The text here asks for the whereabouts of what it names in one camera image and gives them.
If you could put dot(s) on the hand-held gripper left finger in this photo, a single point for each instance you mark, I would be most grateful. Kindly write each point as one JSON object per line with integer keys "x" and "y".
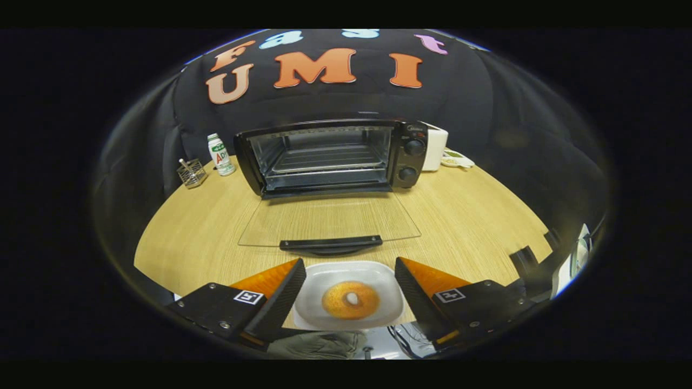
{"x": 281, "y": 302}

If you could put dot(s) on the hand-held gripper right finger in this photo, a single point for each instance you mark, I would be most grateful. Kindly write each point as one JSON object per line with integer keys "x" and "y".
{"x": 416, "y": 302}

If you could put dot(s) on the golden bagel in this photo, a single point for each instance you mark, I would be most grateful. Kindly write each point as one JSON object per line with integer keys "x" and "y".
{"x": 335, "y": 302}

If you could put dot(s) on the black toaster oven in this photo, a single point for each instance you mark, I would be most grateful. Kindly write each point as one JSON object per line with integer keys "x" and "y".
{"x": 411, "y": 162}

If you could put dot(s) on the white square plate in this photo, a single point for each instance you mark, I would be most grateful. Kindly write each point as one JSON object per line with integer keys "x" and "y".
{"x": 324, "y": 275}

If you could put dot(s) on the black chair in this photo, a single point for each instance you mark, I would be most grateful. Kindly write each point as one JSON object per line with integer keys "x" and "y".
{"x": 532, "y": 270}

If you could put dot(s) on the white and green flat object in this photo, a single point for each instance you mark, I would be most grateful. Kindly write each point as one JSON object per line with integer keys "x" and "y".
{"x": 457, "y": 159}

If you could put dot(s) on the white countertop appliance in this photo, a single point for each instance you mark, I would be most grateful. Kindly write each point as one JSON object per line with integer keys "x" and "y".
{"x": 435, "y": 148}

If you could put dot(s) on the white green-label drink bottle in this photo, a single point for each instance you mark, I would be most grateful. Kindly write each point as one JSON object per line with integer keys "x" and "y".
{"x": 220, "y": 156}

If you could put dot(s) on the white panel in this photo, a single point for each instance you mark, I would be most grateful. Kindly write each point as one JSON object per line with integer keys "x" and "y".
{"x": 576, "y": 259}

